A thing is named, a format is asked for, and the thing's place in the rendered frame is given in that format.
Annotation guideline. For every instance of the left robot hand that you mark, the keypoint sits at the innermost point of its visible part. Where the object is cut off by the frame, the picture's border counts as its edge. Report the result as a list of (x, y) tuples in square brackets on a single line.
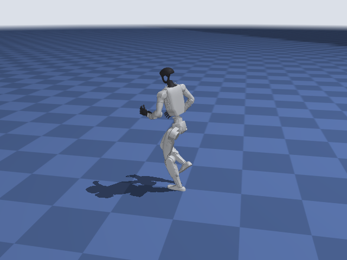
[(143, 111)]

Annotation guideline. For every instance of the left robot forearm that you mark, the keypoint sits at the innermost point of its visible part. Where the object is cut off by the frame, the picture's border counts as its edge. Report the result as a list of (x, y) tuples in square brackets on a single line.
[(152, 115)]

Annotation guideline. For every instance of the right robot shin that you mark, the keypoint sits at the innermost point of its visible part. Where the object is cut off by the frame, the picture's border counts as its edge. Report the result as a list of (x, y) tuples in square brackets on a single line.
[(178, 158)]

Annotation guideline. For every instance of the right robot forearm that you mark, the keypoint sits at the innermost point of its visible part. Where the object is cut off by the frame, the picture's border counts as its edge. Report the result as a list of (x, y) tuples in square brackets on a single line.
[(186, 106)]

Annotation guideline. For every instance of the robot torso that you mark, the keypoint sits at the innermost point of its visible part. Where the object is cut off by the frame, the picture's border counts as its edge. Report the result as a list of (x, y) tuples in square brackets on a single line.
[(174, 104)]

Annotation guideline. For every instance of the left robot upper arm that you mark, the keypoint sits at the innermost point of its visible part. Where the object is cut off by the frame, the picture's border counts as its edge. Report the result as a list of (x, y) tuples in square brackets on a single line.
[(161, 96)]

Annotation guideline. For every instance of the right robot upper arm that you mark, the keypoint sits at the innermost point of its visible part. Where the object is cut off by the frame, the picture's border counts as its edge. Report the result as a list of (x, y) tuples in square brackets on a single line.
[(187, 94)]

